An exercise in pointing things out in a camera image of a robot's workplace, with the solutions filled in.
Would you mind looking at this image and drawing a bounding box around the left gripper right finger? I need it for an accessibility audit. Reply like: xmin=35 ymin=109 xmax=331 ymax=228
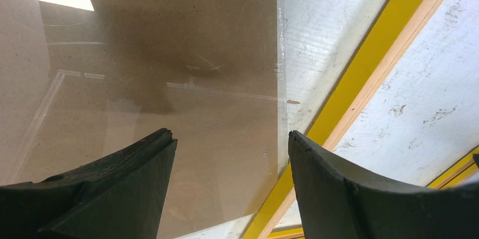
xmin=288 ymin=131 xmax=478 ymax=238

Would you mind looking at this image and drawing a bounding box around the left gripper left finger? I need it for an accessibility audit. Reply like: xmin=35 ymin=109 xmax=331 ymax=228
xmin=1 ymin=128 xmax=177 ymax=238

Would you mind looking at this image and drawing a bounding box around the clear acrylic sheet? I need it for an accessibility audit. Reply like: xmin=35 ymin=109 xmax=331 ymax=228
xmin=0 ymin=0 xmax=289 ymax=239

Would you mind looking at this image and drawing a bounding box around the brown frame backing board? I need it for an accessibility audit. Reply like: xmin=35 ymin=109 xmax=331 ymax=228
xmin=0 ymin=0 xmax=280 ymax=239

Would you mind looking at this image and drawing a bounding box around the yellow wooden picture frame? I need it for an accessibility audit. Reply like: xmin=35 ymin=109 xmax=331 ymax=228
xmin=242 ymin=0 xmax=479 ymax=239

